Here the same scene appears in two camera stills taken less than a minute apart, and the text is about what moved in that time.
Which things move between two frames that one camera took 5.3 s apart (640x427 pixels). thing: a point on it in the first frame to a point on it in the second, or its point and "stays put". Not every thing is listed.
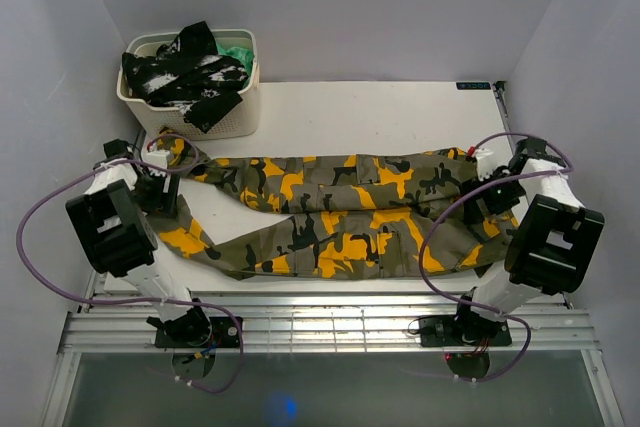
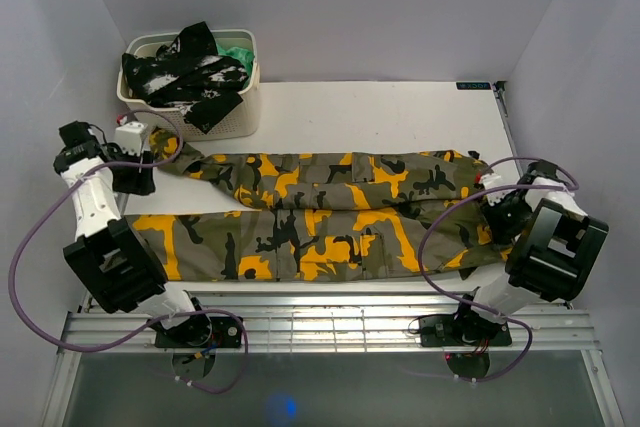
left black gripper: [162, 201] to [139, 183]
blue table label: [473, 86] stays put
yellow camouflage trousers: [389, 215] stays put
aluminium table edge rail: [499, 88] stays put
